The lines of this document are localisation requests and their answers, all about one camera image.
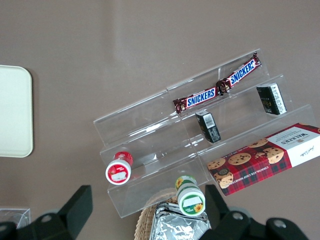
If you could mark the Snickers chocolate bar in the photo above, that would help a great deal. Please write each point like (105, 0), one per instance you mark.
(200, 96)
(242, 72)

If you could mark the clear acrylic bottle rack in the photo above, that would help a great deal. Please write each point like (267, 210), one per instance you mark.
(15, 217)

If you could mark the small black box white side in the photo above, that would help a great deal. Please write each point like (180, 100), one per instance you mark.
(271, 100)

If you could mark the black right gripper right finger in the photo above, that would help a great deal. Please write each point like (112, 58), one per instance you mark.
(225, 225)

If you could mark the clear acrylic stepped display stand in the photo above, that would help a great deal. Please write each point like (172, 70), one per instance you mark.
(150, 130)

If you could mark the red lidded small cup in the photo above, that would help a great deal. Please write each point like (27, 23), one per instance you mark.
(118, 171)

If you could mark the light wicker basket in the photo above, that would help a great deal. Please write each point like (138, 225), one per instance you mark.
(143, 222)

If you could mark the cream rectangular serving tray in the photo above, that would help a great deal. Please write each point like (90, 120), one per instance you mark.
(15, 112)

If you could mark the green lidded sunflower cup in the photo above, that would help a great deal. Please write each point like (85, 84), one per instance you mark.
(191, 202)

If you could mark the red tartan Walkers cookie box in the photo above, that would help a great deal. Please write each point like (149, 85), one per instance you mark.
(262, 160)

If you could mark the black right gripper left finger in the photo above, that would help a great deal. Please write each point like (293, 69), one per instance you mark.
(70, 217)

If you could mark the small black box with barcode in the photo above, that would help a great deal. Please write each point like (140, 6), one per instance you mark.
(210, 127)

